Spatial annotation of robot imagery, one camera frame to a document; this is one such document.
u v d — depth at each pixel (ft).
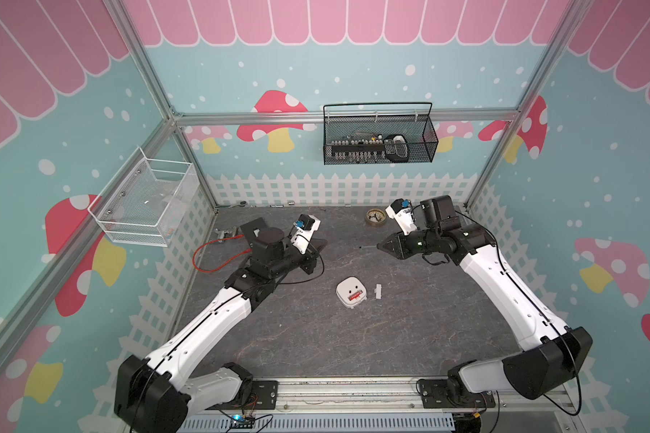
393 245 2.14
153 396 1.25
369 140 3.01
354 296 2.94
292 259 2.09
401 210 2.16
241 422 2.39
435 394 2.42
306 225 2.02
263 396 2.44
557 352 1.27
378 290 3.09
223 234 3.58
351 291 2.95
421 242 2.05
